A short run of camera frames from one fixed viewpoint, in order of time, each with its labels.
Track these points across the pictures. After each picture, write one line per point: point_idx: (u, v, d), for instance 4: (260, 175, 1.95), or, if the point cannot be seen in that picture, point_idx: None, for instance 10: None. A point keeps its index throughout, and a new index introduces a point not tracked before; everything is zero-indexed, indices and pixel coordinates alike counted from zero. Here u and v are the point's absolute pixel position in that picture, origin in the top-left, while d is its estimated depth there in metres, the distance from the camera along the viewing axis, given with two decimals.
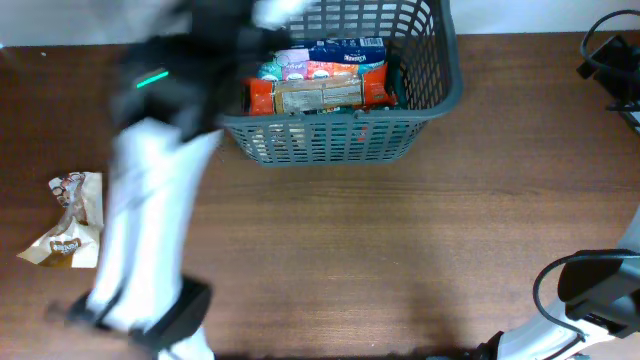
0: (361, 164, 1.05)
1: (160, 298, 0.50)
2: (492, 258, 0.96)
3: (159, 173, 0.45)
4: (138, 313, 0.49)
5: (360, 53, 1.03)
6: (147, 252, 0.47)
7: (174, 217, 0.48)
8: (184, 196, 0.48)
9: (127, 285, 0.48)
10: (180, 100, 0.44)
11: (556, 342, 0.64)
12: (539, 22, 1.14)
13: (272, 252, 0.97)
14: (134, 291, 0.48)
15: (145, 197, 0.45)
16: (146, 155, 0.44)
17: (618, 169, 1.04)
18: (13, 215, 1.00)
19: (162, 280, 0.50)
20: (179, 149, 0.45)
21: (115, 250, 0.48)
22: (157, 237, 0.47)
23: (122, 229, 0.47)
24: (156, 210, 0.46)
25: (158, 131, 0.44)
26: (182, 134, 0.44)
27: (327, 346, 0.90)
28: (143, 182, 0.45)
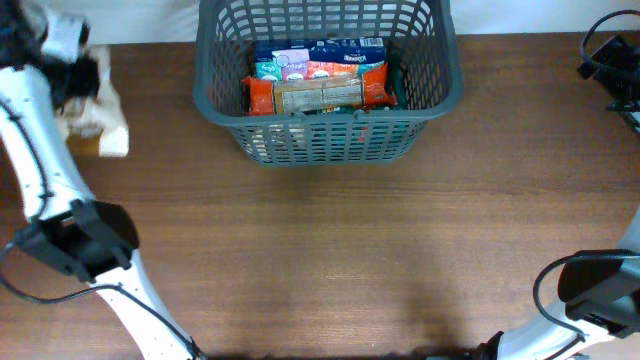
0: (361, 164, 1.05)
1: (75, 182, 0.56)
2: (492, 258, 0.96)
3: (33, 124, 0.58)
4: (64, 195, 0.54)
5: (360, 53, 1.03)
6: (51, 155, 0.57)
7: (51, 125, 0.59)
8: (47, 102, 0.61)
9: (46, 186, 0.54)
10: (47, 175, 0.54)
11: (558, 341, 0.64)
12: (540, 21, 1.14)
13: (272, 252, 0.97)
14: (52, 182, 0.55)
15: (19, 115, 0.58)
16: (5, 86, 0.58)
17: (617, 169, 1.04)
18: (17, 216, 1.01)
19: (70, 172, 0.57)
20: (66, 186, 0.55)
21: (22, 163, 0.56)
22: (56, 166, 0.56)
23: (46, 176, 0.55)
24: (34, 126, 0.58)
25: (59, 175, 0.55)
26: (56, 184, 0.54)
27: (327, 346, 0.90)
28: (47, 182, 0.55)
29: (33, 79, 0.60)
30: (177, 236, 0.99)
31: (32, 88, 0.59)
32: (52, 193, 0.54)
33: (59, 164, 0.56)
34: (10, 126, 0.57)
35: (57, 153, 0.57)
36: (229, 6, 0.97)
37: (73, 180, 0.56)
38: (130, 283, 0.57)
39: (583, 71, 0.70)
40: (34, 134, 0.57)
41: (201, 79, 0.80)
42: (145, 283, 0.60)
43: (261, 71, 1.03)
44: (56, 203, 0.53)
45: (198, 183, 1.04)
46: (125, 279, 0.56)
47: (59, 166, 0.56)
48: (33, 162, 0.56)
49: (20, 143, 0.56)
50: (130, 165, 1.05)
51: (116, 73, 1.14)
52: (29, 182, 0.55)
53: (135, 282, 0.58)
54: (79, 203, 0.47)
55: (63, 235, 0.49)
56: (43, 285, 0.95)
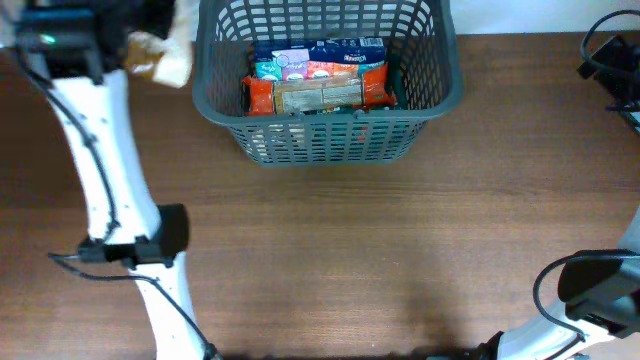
0: (361, 164, 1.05)
1: (145, 212, 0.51)
2: (492, 258, 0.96)
3: (109, 146, 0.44)
4: (132, 229, 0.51)
5: (360, 53, 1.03)
6: (121, 183, 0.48)
7: (123, 139, 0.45)
8: (125, 103, 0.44)
9: (115, 216, 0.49)
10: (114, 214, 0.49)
11: (557, 341, 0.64)
12: (540, 21, 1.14)
13: (272, 252, 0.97)
14: (121, 212, 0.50)
15: (94, 138, 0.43)
16: (72, 98, 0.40)
17: (617, 169, 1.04)
18: (18, 216, 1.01)
19: (141, 199, 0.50)
20: (142, 228, 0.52)
21: (90, 187, 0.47)
22: (129, 194, 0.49)
23: (120, 207, 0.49)
24: (111, 148, 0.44)
25: (133, 213, 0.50)
26: (125, 225, 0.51)
27: (327, 346, 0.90)
28: (117, 213, 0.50)
29: (119, 80, 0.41)
30: None
31: (113, 91, 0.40)
32: (118, 224, 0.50)
33: (130, 194, 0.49)
34: (83, 149, 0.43)
35: (129, 180, 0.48)
36: (228, 6, 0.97)
37: (143, 210, 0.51)
38: (166, 281, 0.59)
39: (585, 71, 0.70)
40: (99, 151, 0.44)
41: (200, 79, 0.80)
42: (178, 283, 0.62)
43: (261, 71, 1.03)
44: (118, 233, 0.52)
45: (198, 183, 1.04)
46: (164, 276, 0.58)
47: (128, 197, 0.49)
48: (101, 188, 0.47)
49: (79, 164, 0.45)
50: None
51: None
52: (96, 205, 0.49)
53: (171, 281, 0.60)
54: (146, 238, 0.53)
55: (124, 246, 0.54)
56: (43, 285, 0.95)
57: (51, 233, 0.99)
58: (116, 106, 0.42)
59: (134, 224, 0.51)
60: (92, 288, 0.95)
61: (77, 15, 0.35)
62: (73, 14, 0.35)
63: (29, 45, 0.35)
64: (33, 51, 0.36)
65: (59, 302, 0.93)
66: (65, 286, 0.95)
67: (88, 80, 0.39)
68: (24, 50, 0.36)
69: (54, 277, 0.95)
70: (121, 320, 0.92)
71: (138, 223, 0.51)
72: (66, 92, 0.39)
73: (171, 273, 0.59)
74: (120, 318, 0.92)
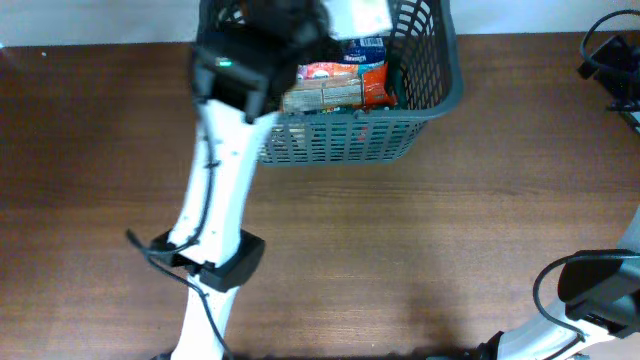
0: (361, 164, 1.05)
1: (227, 244, 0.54)
2: (492, 258, 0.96)
3: (227, 173, 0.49)
4: (207, 253, 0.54)
5: (360, 53, 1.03)
6: (218, 209, 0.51)
7: (244, 173, 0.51)
8: (258, 145, 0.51)
9: (199, 235, 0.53)
10: (202, 232, 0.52)
11: (558, 341, 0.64)
12: (540, 21, 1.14)
13: (272, 252, 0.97)
14: (206, 235, 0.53)
15: (217, 164, 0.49)
16: (218, 124, 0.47)
17: (618, 169, 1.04)
18: (18, 215, 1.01)
19: (229, 233, 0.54)
20: (217, 255, 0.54)
21: (193, 199, 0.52)
22: (221, 221, 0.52)
23: (208, 230, 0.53)
24: (227, 178, 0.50)
25: (217, 238, 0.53)
26: (205, 245, 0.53)
27: (327, 346, 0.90)
28: (203, 232, 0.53)
29: (264, 129, 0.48)
30: None
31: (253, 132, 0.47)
32: (197, 242, 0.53)
33: (223, 224, 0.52)
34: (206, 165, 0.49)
35: (229, 209, 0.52)
36: None
37: (225, 242, 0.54)
38: (215, 297, 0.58)
39: (584, 71, 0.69)
40: (215, 176, 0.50)
41: None
42: (224, 304, 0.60)
43: None
44: (193, 250, 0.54)
45: None
46: (214, 294, 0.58)
47: (218, 225, 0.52)
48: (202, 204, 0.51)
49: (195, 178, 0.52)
50: (132, 164, 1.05)
51: (118, 73, 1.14)
52: (190, 217, 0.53)
53: (219, 300, 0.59)
54: (214, 266, 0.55)
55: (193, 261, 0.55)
56: (43, 285, 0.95)
57: (51, 233, 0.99)
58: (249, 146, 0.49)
59: (213, 249, 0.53)
60: (93, 288, 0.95)
61: (255, 57, 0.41)
62: (251, 54, 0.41)
63: (212, 63, 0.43)
64: (209, 68, 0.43)
65: (59, 302, 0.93)
66: (65, 286, 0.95)
67: (241, 113, 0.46)
68: (202, 63, 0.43)
69: (54, 276, 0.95)
70: (121, 320, 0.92)
71: (218, 248, 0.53)
72: (216, 116, 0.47)
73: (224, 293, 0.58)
74: (120, 318, 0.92)
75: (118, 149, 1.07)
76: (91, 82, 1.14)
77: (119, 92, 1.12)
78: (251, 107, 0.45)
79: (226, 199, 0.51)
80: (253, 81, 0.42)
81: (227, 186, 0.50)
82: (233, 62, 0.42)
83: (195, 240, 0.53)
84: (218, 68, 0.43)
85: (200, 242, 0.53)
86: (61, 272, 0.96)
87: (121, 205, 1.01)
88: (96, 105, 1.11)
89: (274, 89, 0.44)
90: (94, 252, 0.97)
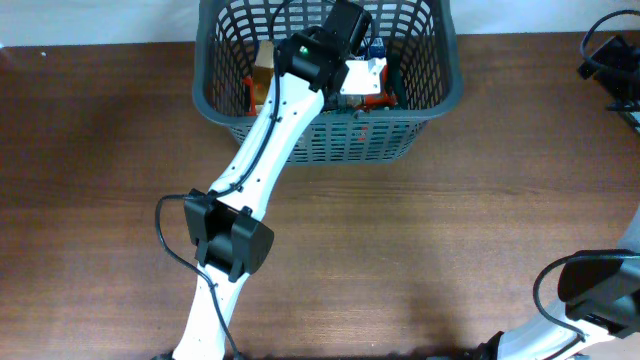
0: (361, 164, 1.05)
1: (266, 199, 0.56)
2: (492, 258, 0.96)
3: (283, 126, 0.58)
4: (247, 201, 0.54)
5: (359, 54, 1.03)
6: (270, 159, 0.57)
7: (292, 139, 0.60)
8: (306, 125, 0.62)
9: (245, 180, 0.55)
10: (247, 178, 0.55)
11: (557, 341, 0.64)
12: (540, 21, 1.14)
13: (272, 252, 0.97)
14: (250, 182, 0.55)
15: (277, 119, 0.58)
16: (289, 90, 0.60)
17: (618, 169, 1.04)
18: (18, 216, 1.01)
19: (269, 189, 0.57)
20: (256, 207, 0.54)
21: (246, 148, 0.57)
22: (269, 169, 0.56)
23: (253, 175, 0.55)
24: (283, 133, 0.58)
25: (258, 185, 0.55)
26: (246, 192, 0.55)
27: (327, 346, 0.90)
28: (247, 177, 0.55)
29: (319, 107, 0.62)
30: (178, 235, 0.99)
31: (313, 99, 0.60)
32: (240, 186, 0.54)
33: (268, 173, 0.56)
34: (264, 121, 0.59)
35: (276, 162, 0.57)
36: (228, 6, 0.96)
37: (265, 195, 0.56)
38: (222, 291, 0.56)
39: (585, 72, 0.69)
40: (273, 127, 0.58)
41: (200, 79, 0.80)
42: (230, 302, 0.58)
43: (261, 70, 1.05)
44: (231, 199, 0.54)
45: (199, 182, 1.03)
46: (223, 284, 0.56)
47: (265, 172, 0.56)
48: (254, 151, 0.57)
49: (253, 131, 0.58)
50: (132, 164, 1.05)
51: (117, 73, 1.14)
52: (237, 166, 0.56)
53: (226, 295, 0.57)
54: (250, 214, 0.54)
55: (222, 221, 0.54)
56: (43, 285, 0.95)
57: (52, 233, 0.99)
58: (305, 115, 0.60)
59: (254, 197, 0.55)
60: (92, 288, 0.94)
61: (320, 56, 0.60)
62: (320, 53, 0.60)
63: (294, 52, 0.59)
64: (288, 61, 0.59)
65: (59, 303, 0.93)
66: (64, 286, 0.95)
67: (307, 85, 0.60)
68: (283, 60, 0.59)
69: (54, 277, 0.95)
70: (121, 320, 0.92)
71: (259, 197, 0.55)
72: (287, 86, 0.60)
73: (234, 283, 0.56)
74: (120, 319, 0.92)
75: (118, 149, 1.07)
76: (91, 82, 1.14)
77: (119, 92, 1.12)
78: (317, 80, 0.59)
79: (277, 147, 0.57)
80: (324, 65, 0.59)
81: (280, 137, 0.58)
82: (311, 52, 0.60)
83: (239, 184, 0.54)
84: (298, 56, 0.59)
85: (243, 190, 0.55)
86: (60, 272, 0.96)
87: (121, 205, 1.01)
88: (96, 105, 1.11)
89: (333, 76, 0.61)
90: (94, 252, 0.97)
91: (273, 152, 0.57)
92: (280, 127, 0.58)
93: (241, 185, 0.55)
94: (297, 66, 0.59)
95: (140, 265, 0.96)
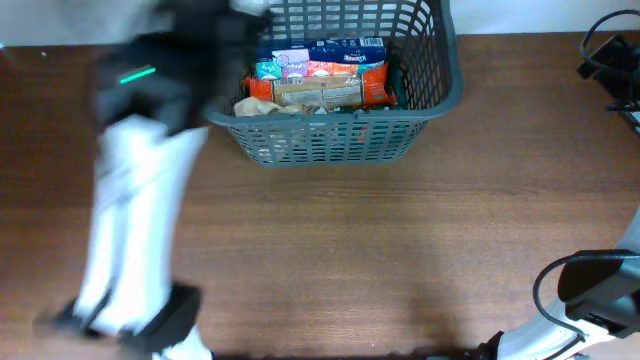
0: (361, 164, 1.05)
1: (154, 291, 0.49)
2: (492, 258, 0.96)
3: (139, 201, 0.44)
4: (131, 308, 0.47)
5: (360, 53, 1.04)
6: (136, 249, 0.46)
7: (161, 200, 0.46)
8: (177, 175, 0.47)
9: (113, 289, 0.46)
10: (114, 284, 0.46)
11: (558, 341, 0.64)
12: (540, 21, 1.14)
13: (272, 251, 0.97)
14: (121, 288, 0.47)
15: (127, 196, 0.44)
16: (131, 150, 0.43)
17: (618, 169, 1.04)
18: (17, 215, 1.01)
19: (150, 277, 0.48)
20: (144, 306, 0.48)
21: (103, 243, 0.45)
22: (142, 267, 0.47)
23: (120, 280, 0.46)
24: (142, 209, 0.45)
25: (136, 286, 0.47)
26: (119, 304, 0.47)
27: (327, 346, 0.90)
28: (116, 285, 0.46)
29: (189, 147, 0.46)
30: (177, 235, 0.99)
31: (170, 146, 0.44)
32: (111, 302, 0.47)
33: (140, 266, 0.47)
34: (110, 205, 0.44)
35: (147, 246, 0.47)
36: None
37: (152, 287, 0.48)
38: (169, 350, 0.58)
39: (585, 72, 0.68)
40: (125, 209, 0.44)
41: None
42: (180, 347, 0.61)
43: (261, 71, 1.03)
44: (109, 314, 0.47)
45: (199, 182, 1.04)
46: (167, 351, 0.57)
47: (133, 269, 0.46)
48: (110, 249, 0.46)
49: (99, 227, 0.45)
50: None
51: None
52: (97, 273, 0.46)
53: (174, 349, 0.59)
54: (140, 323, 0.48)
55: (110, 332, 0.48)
56: (41, 285, 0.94)
57: (51, 233, 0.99)
58: (167, 161, 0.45)
59: (135, 300, 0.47)
60: None
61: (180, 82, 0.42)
62: (173, 74, 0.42)
63: (135, 68, 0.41)
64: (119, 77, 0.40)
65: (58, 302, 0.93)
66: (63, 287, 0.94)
67: (157, 129, 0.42)
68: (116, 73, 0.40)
69: (53, 276, 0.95)
70: None
71: (141, 296, 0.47)
72: (127, 142, 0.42)
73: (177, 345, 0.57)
74: None
75: None
76: None
77: None
78: (171, 127, 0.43)
79: (138, 225, 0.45)
80: (198, 92, 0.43)
81: (143, 213, 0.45)
82: (168, 73, 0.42)
83: (107, 300, 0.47)
84: (144, 70, 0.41)
85: (114, 302, 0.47)
86: (59, 272, 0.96)
87: None
88: None
89: (196, 112, 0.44)
90: None
91: (135, 235, 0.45)
92: (135, 197, 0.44)
93: (111, 300, 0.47)
94: (129, 87, 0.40)
95: None
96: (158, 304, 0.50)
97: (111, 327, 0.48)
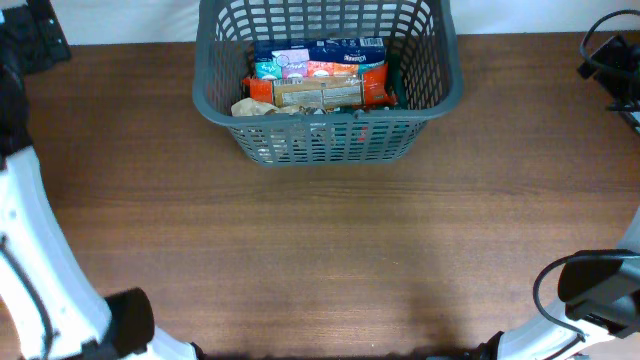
0: (361, 164, 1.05)
1: (86, 307, 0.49)
2: (492, 258, 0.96)
3: (20, 241, 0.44)
4: (75, 337, 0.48)
5: (360, 52, 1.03)
6: (46, 281, 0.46)
7: (38, 223, 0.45)
8: (34, 196, 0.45)
9: (49, 322, 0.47)
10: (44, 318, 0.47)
11: (557, 342, 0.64)
12: (540, 21, 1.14)
13: (272, 252, 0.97)
14: (57, 318, 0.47)
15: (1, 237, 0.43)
16: None
17: (618, 169, 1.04)
18: None
19: (77, 300, 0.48)
20: (91, 326, 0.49)
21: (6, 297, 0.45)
22: (55, 285, 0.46)
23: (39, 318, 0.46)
24: (23, 245, 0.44)
25: (65, 311, 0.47)
26: (62, 331, 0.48)
27: (327, 346, 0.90)
28: (52, 319, 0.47)
29: (21, 172, 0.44)
30: (177, 236, 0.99)
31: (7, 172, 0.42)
32: (56, 333, 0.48)
33: (63, 295, 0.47)
34: None
35: (55, 266, 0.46)
36: (228, 6, 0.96)
37: (83, 308, 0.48)
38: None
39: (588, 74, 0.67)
40: (15, 252, 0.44)
41: (200, 79, 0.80)
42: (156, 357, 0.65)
43: (261, 71, 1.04)
44: (57, 349, 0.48)
45: (199, 182, 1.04)
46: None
47: (61, 297, 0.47)
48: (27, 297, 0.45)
49: None
50: (132, 164, 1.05)
51: (117, 73, 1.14)
52: (23, 319, 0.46)
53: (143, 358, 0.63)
54: (95, 341, 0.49)
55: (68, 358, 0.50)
56: None
57: None
58: (12, 184, 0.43)
59: (87, 318, 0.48)
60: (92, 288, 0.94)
61: None
62: None
63: None
64: None
65: None
66: None
67: None
68: None
69: None
70: None
71: (86, 312, 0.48)
72: None
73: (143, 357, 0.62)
74: None
75: (117, 148, 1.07)
76: (91, 82, 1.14)
77: (118, 91, 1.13)
78: None
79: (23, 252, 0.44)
80: None
81: (27, 250, 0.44)
82: None
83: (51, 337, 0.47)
84: None
85: (60, 335, 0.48)
86: None
87: (121, 206, 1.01)
88: (96, 105, 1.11)
89: None
90: (94, 252, 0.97)
91: (37, 264, 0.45)
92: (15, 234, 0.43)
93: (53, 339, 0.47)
94: None
95: (139, 265, 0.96)
96: (100, 317, 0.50)
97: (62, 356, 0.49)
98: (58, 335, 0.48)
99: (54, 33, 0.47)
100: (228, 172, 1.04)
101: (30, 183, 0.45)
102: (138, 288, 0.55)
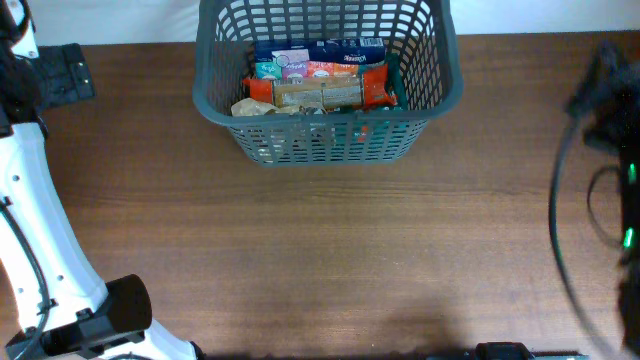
0: (361, 164, 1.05)
1: (81, 279, 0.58)
2: (492, 258, 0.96)
3: (25, 210, 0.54)
4: (72, 306, 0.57)
5: (360, 53, 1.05)
6: (46, 250, 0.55)
7: (40, 197, 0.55)
8: (40, 176, 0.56)
9: (48, 289, 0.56)
10: (42, 285, 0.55)
11: None
12: (542, 22, 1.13)
13: (272, 252, 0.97)
14: (55, 286, 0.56)
15: (10, 205, 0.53)
16: None
17: (616, 169, 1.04)
18: None
19: (75, 271, 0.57)
20: (86, 295, 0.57)
21: (11, 265, 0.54)
22: (53, 253, 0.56)
23: (37, 284, 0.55)
24: (26, 214, 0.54)
25: (62, 279, 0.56)
26: (58, 300, 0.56)
27: (327, 346, 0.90)
28: (53, 288, 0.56)
29: (26, 145, 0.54)
30: (176, 236, 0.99)
31: (15, 148, 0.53)
32: (55, 302, 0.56)
33: (62, 265, 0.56)
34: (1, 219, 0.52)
35: (56, 237, 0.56)
36: (228, 6, 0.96)
37: (78, 280, 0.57)
38: (137, 349, 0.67)
39: None
40: (19, 220, 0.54)
41: (201, 79, 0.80)
42: (156, 349, 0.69)
43: (261, 71, 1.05)
44: (55, 317, 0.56)
45: (198, 182, 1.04)
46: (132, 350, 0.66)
47: (61, 266, 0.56)
48: (27, 264, 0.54)
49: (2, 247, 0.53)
50: (131, 164, 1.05)
51: (117, 73, 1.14)
52: (24, 286, 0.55)
53: (143, 348, 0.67)
54: (90, 310, 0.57)
55: (66, 327, 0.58)
56: None
57: None
58: (19, 159, 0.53)
59: (82, 288, 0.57)
60: None
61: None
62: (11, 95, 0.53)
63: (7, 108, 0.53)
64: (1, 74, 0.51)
65: None
66: None
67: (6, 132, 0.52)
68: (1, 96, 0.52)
69: None
70: None
71: (81, 282, 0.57)
72: None
73: (143, 346, 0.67)
74: None
75: (117, 149, 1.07)
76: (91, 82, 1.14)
77: (118, 91, 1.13)
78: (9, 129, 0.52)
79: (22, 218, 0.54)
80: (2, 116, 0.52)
81: (29, 218, 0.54)
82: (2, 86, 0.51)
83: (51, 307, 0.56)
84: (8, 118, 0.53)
85: (58, 304, 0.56)
86: None
87: (120, 206, 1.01)
88: (95, 104, 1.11)
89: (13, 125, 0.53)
90: (95, 252, 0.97)
91: (39, 230, 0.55)
92: (19, 202, 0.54)
93: (48, 308, 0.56)
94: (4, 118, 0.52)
95: (140, 266, 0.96)
96: (95, 290, 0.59)
97: (60, 324, 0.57)
98: (57, 304, 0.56)
99: (83, 75, 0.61)
100: (228, 173, 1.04)
101: (32, 155, 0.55)
102: (136, 274, 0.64)
